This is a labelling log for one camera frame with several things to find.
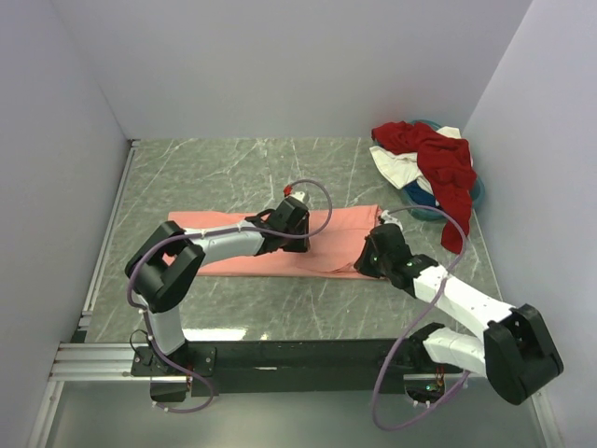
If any pink t shirt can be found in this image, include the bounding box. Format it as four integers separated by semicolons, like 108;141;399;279
166;203;388;281

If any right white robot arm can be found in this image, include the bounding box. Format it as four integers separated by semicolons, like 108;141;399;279
354;222;564;405

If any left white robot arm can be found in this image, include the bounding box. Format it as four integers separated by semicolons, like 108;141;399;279
125;191;309;375

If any teal plastic basin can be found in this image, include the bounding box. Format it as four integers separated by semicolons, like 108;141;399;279
401;119;486;223

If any blue t shirt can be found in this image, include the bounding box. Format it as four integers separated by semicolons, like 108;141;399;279
403;181;440;209

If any white t shirt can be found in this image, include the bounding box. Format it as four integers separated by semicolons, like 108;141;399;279
369;121;462;194

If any red t shirt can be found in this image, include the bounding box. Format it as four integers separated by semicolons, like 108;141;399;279
371;121;477;254

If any black base beam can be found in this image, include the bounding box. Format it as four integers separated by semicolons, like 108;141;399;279
131;339;458;403

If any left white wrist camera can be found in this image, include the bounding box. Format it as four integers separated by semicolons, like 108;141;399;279
284;185;310;206

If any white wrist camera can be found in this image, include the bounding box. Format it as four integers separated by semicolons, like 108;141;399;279
284;185;310;206
379;210;399;225

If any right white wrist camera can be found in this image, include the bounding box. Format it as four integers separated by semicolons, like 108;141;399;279
379;210;399;225

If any aluminium rail frame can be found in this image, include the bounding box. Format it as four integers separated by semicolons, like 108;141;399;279
29;343;562;447

